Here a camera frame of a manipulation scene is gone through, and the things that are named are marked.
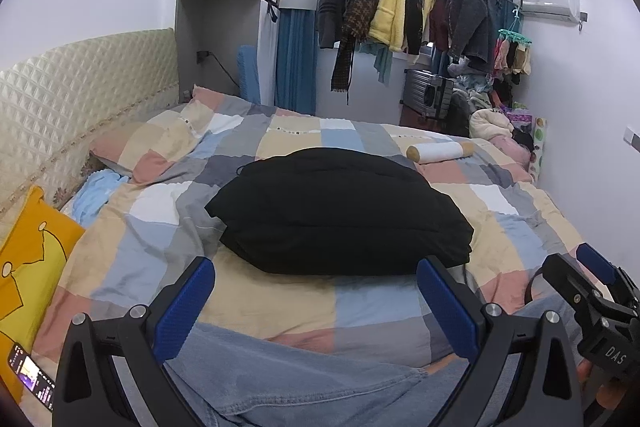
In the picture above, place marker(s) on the white air conditioner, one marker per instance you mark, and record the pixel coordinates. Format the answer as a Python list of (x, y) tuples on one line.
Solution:
[(550, 4)]

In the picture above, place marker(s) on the yellow fleece jacket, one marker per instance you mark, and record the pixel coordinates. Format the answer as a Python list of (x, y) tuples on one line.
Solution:
[(387, 12)]

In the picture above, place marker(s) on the pink blanket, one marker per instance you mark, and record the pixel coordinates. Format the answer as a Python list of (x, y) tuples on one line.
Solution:
[(510, 152)]

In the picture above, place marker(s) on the cream fleece garment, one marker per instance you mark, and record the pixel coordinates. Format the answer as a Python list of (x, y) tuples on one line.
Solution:
[(490, 123)]

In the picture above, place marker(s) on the teal cloth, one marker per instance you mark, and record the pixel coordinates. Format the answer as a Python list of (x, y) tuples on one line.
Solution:
[(382, 62)]

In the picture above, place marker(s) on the yellow pillow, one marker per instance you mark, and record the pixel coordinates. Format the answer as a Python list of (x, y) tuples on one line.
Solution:
[(35, 267)]

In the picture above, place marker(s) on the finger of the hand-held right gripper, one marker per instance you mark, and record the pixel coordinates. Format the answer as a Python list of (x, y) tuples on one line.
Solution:
[(597, 263), (567, 277)]

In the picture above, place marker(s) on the black smartphone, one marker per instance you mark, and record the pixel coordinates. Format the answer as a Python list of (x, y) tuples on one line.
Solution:
[(30, 374)]

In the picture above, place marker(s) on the black hanging coat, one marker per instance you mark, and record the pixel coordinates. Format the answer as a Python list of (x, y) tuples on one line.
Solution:
[(412, 12)]

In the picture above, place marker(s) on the black charger plug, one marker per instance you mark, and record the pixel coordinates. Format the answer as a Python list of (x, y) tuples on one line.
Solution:
[(202, 57)]

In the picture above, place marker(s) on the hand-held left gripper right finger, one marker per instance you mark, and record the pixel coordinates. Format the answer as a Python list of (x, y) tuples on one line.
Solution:
[(445, 307)]

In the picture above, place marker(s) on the maroon garment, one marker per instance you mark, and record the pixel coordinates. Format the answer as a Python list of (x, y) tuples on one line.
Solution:
[(439, 24)]

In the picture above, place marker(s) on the black jacket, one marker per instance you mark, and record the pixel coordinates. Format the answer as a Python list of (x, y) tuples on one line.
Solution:
[(340, 212)]

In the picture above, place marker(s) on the patchwork pillow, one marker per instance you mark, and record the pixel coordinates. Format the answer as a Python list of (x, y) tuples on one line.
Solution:
[(150, 142)]

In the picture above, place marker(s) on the person's right hand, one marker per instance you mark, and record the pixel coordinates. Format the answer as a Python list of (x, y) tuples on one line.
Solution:
[(586, 373)]

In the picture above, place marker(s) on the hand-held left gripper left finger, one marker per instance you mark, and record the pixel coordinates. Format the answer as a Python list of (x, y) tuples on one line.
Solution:
[(185, 307)]

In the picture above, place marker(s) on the dotted white cushion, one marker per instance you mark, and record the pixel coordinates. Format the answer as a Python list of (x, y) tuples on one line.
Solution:
[(539, 142)]

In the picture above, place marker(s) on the patchwork quilt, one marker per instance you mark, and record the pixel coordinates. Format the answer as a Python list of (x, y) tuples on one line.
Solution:
[(280, 302)]

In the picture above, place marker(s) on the grey denim jacket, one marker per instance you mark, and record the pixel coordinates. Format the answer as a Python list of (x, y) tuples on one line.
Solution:
[(470, 17)]

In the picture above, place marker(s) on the cream quilted headboard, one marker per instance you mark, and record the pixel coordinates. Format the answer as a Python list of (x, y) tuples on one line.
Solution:
[(65, 107)]

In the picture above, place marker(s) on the blue curtain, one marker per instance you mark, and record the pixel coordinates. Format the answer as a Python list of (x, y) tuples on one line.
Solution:
[(295, 57)]

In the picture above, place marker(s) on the grey suitcase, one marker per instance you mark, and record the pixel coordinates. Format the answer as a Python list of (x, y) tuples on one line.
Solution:
[(425, 92)]

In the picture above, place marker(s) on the white bolster pillow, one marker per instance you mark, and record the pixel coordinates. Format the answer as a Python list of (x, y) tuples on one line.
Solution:
[(440, 153)]

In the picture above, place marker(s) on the green sock hanger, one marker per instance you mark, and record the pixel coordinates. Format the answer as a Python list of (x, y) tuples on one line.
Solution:
[(512, 54)]

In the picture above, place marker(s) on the brown houndstooth scarf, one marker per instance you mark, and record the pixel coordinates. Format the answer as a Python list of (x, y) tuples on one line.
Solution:
[(342, 67)]

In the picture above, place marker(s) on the metal wall hook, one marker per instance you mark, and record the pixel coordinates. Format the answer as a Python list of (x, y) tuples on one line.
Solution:
[(582, 21)]

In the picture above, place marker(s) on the person's blue jeans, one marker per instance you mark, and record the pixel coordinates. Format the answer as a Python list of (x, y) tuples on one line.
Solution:
[(300, 387)]

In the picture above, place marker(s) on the blue padded board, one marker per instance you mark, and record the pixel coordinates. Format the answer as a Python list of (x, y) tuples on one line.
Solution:
[(248, 72)]

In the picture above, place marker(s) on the light blue cloth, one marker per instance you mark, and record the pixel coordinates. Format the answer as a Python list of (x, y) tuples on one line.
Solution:
[(95, 197)]

